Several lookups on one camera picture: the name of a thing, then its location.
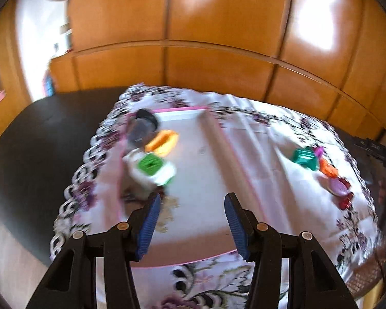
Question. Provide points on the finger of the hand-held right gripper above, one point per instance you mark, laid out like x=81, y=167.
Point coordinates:
x=371, y=148

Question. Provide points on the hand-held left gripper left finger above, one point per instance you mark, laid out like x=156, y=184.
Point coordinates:
x=149, y=225

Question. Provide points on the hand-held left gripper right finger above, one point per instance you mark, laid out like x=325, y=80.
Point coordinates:
x=236, y=225

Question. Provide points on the orange plastic block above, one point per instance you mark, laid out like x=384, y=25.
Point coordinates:
x=328, y=169

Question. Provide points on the purple plastic cap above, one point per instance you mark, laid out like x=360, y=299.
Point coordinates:
x=319, y=152

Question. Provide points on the white cube with green top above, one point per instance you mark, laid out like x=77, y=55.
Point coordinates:
x=149, y=167

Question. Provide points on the red glossy cylinder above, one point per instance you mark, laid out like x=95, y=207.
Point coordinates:
x=345, y=201

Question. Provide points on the pink cardboard box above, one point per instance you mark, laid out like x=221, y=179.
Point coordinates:
x=202, y=173

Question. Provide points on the green plastic container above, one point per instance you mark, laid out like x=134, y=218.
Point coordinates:
x=304, y=159

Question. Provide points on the orange yellow plastic toy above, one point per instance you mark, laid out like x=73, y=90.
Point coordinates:
x=162, y=141

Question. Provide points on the dark grey cup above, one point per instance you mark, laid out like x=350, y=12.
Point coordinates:
x=141, y=127

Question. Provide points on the embroidered white tablecloth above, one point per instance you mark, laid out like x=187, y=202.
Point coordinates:
x=276, y=199

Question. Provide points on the purple oval object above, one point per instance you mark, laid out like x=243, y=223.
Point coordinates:
x=336, y=186

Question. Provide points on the blue and pink object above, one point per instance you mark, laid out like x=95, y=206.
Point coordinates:
x=48, y=85

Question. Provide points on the large wooden wardrobe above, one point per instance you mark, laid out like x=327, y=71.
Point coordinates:
x=218, y=22

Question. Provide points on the wooden shelf cabinet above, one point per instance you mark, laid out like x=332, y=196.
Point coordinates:
x=9, y=54

